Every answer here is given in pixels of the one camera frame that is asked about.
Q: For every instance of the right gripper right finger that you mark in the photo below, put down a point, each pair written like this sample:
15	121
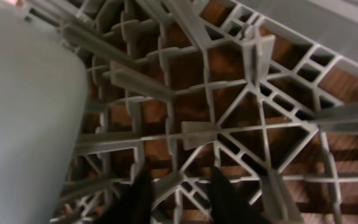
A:
226	206

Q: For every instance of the light blue bowl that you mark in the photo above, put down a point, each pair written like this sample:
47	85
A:
43	91

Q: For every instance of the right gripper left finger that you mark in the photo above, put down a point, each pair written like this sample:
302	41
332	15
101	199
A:
135	206

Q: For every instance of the grey dishwasher rack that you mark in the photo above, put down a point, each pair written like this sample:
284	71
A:
183	87

